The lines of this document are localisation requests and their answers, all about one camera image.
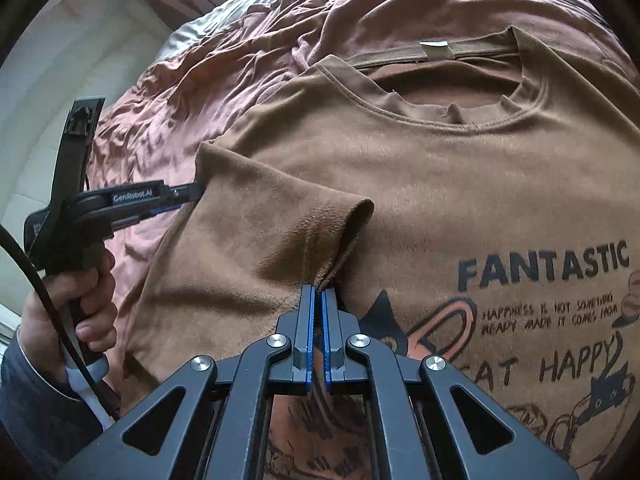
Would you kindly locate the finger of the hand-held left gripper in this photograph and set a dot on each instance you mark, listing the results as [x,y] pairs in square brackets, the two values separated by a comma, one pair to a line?
[185,191]
[145,217]

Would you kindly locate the cream padded headboard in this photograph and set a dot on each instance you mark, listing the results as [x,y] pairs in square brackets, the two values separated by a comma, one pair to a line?
[100,70]

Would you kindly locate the cream blanket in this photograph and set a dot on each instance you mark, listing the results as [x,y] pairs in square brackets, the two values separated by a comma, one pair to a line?
[225,25]

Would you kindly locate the person's left hand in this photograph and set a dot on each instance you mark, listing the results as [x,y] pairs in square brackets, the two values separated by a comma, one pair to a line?
[97,290]

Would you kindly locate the person's left forearm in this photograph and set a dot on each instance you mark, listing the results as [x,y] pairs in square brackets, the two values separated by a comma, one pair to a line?
[35,400]

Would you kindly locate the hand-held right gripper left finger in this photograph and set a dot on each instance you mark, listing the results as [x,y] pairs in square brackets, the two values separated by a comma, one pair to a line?
[310,320]

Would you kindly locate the brown printed T-shirt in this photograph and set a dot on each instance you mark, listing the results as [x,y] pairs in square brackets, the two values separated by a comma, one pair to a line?
[425,185]

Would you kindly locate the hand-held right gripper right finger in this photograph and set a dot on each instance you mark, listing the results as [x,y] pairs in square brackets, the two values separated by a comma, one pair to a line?
[327,330]

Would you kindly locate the pink bed sheet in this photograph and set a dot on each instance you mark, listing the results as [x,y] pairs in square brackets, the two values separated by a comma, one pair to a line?
[165,110]

